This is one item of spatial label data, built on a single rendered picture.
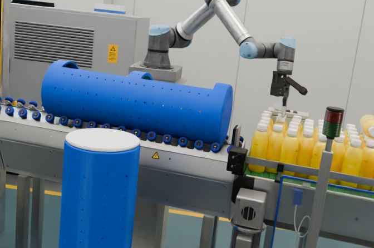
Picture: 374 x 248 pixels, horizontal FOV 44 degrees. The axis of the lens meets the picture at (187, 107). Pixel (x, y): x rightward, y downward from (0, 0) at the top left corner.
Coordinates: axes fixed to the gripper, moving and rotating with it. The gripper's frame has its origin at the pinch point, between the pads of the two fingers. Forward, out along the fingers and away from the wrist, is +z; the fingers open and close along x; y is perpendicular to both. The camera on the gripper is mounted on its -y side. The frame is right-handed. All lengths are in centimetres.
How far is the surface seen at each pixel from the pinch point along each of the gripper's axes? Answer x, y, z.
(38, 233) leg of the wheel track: -12, 126, 81
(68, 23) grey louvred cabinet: -111, 179, -53
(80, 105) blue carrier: 21, 91, 6
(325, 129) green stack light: 45.5, -17.2, 3.5
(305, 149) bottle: 17.6, -11.1, 13.3
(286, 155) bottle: 20.7, -4.1, 16.6
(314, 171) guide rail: 24.3, -15.5, 21.0
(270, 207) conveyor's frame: 23.2, -0.1, 38.4
